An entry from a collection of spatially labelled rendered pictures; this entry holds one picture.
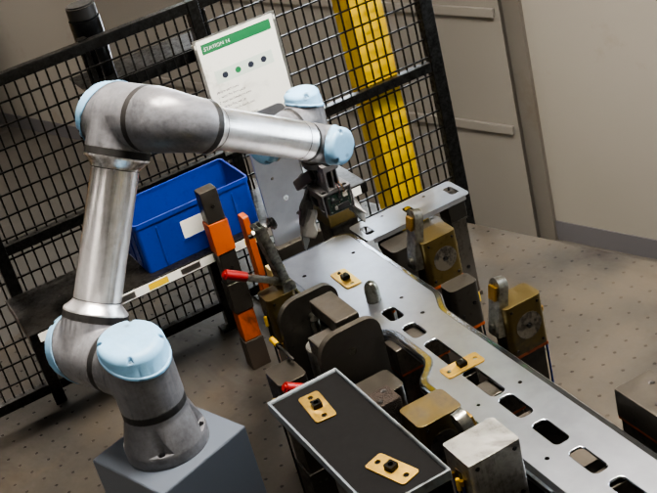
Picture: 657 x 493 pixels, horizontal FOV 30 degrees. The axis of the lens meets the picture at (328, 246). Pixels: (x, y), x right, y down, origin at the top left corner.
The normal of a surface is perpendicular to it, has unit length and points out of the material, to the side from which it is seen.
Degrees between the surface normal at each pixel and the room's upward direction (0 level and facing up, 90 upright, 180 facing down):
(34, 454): 0
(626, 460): 0
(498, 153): 90
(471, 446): 0
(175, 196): 90
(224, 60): 90
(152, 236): 90
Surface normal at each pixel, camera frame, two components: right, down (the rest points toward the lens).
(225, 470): 0.73, 0.18
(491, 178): -0.65, 0.50
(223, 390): -0.22, -0.85
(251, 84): 0.47, 0.33
